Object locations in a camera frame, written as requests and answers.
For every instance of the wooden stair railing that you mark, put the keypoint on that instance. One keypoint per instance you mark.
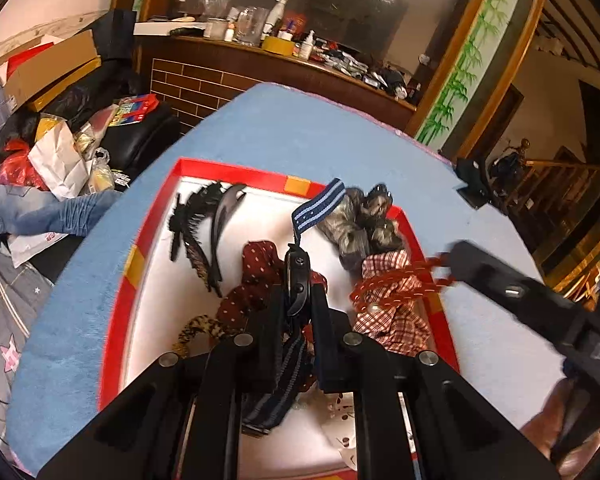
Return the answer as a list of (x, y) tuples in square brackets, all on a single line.
[(545, 185)]

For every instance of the glass jar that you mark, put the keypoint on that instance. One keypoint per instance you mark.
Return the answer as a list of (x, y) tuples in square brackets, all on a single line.
[(215, 27)]

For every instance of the white spotted hair bow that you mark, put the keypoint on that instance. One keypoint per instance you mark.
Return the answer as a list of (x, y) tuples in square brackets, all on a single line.
[(342, 415)]

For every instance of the wooden counter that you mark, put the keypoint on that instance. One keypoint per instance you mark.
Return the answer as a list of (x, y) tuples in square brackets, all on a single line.
[(260, 75)]

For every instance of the glass pitcher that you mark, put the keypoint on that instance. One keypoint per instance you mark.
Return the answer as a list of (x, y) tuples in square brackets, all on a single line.
[(252, 25)]

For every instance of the bamboo wall painting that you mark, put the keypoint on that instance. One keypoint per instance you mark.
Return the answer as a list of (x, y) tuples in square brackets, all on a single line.
[(465, 65)]

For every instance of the person's right hand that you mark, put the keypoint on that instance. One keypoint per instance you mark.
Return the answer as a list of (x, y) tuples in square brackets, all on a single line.
[(545, 425)]

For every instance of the white paper bag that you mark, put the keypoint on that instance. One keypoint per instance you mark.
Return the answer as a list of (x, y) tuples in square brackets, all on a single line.
[(57, 160)]

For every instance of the red plastic bag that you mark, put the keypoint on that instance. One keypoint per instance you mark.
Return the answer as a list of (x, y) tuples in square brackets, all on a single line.
[(15, 165)]

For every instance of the red plaid scrunchie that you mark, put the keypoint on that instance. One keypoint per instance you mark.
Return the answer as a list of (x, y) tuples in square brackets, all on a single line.
[(405, 330)]

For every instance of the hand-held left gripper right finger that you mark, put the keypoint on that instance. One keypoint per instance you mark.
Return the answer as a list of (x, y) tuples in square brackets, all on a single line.
[(320, 320)]

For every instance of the grey organza scrunchie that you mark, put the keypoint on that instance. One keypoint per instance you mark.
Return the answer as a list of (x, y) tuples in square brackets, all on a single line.
[(350, 230)]

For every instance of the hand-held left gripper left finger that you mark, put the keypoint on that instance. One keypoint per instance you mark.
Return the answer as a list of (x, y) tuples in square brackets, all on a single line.
[(272, 320)]

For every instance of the blue jeans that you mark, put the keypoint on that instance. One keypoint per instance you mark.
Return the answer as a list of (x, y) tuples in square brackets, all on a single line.
[(45, 212)]

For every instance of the cardboard box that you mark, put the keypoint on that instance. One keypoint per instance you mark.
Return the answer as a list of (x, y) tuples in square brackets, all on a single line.
[(50, 67)]

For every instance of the black leather sofa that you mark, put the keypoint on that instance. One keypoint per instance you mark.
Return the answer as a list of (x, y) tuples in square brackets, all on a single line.
[(140, 135)]

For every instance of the blue striped bow hair clip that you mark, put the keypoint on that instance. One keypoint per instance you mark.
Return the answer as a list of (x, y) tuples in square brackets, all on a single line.
[(317, 207)]

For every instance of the black bag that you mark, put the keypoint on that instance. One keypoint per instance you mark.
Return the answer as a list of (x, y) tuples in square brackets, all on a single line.
[(472, 182)]

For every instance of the red shallow box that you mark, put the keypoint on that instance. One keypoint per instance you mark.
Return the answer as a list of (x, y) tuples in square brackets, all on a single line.
[(180, 280)]

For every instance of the dark red polka-dot scrunchie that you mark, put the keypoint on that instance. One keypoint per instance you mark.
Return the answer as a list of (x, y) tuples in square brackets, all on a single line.
[(257, 260)]

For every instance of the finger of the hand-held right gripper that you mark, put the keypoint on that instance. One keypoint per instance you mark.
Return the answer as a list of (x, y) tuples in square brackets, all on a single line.
[(485, 270)]

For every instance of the white spray bottle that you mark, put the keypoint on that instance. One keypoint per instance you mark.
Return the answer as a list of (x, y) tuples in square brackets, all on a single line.
[(278, 10)]

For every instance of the black claw hair clip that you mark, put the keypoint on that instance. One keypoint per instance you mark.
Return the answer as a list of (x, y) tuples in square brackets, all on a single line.
[(187, 215)]

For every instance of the colourful red flat box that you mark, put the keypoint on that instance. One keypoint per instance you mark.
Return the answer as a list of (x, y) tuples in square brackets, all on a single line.
[(135, 107)]

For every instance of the brown beaded hair clip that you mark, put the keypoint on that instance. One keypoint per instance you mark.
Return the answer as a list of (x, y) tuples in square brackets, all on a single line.
[(197, 260)]

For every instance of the yellow round container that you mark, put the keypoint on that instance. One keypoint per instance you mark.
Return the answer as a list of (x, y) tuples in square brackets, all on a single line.
[(278, 45)]

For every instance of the black banana hair clip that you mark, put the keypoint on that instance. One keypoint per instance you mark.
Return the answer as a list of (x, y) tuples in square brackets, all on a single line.
[(220, 220)]

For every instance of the yellow plastic bag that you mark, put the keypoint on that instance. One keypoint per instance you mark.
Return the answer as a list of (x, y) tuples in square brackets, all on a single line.
[(100, 175)]

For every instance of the small white pump bottle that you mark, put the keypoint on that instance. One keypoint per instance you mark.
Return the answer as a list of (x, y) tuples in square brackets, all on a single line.
[(307, 46)]

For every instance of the white flat box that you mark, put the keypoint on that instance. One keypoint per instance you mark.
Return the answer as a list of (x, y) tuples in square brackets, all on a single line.
[(165, 27)]

